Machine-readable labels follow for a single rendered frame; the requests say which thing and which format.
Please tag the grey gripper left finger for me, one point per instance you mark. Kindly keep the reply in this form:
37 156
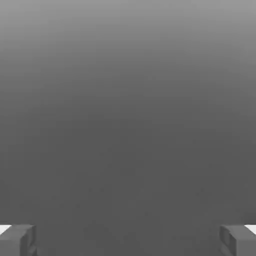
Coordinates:
16 240

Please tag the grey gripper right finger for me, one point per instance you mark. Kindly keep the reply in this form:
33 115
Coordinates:
240 240

